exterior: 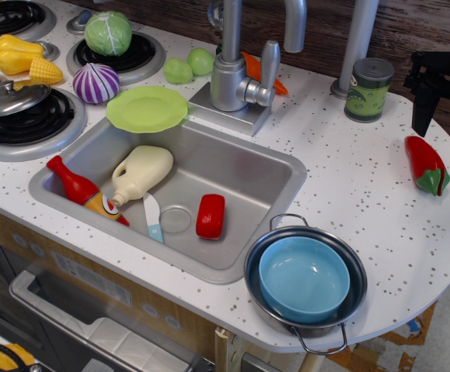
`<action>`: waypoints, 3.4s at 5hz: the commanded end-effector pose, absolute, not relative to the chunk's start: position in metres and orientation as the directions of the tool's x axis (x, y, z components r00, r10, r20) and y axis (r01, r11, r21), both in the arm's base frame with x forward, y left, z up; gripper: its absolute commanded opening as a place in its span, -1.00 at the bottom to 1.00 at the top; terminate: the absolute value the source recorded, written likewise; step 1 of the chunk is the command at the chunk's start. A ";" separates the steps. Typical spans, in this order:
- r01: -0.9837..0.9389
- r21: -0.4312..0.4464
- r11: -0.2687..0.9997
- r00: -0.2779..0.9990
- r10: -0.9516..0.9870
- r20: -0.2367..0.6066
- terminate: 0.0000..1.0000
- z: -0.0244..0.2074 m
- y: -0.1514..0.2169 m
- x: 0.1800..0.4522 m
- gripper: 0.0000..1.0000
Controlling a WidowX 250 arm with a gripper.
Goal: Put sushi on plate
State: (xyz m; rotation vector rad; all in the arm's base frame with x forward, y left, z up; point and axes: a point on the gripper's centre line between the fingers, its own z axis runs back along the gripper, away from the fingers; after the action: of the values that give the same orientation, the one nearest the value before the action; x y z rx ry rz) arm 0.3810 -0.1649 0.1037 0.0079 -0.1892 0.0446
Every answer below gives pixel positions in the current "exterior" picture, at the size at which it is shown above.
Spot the silver toy faucet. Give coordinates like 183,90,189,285
187,0,308,137

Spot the silver oven door handle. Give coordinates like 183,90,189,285
9,270,215,371

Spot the light green toy fruit half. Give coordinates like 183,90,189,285
187,48,215,76

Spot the green toy food can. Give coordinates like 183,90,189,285
344,57,394,122

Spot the yellow toy corn cob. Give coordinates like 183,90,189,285
29,57,64,84

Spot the purple toy onion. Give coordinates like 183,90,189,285
73,63,121,104

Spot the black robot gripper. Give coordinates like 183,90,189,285
404,51,450,137

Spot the toy knife blue handle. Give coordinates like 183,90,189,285
143,193,164,243

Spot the orange toy carrot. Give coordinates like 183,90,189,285
241,51,289,95

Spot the silver stove knob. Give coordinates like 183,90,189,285
67,10,93,36

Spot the front left stove burner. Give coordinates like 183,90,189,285
0,89,87,162

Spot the cream toy milk jug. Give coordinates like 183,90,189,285
112,145,173,206

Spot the silver pot lid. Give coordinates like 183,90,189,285
0,75,52,116

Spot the red toy ketchup bottle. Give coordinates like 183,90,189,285
46,156,129,226

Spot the light blue plastic bowl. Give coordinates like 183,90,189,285
259,236,351,324

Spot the back left stove burner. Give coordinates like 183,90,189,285
0,1,57,42

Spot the light green plastic plate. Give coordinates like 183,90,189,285
106,86,187,133

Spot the silver toy sink basin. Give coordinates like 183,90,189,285
29,119,307,284

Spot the red toy sushi piece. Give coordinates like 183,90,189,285
196,194,225,239

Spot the light green toy pear half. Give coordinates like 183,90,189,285
163,57,193,84

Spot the red toy chili pepper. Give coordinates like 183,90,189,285
404,136,450,196

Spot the yellow toy squash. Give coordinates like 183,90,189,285
0,34,44,74

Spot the steel pot with handles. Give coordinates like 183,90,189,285
243,216,367,356

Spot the green toy cabbage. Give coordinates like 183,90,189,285
84,11,132,57

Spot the silver support pole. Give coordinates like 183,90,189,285
331,0,379,100

